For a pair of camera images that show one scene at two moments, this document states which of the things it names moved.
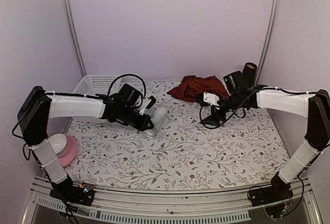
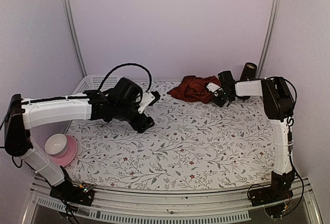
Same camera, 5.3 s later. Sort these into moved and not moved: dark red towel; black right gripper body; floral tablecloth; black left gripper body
Moved: black right gripper body
Not moved: floral tablecloth; dark red towel; black left gripper body
